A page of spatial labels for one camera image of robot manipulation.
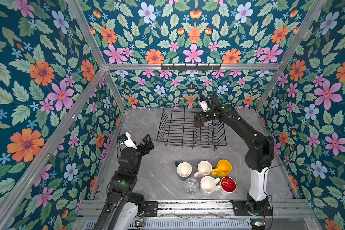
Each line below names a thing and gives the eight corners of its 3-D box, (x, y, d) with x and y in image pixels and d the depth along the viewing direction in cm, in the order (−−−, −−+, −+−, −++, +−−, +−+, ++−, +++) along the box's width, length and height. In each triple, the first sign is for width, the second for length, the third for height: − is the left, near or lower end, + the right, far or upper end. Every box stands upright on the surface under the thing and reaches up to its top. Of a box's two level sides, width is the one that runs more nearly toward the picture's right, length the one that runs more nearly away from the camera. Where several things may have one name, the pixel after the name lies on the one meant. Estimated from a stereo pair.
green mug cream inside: (175, 183, 84) (174, 177, 75) (175, 168, 90) (174, 160, 81) (191, 183, 84) (192, 177, 75) (191, 168, 90) (192, 160, 81)
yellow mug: (210, 178, 86) (213, 172, 78) (209, 166, 91) (211, 159, 83) (228, 178, 86) (232, 172, 78) (225, 166, 91) (230, 159, 83)
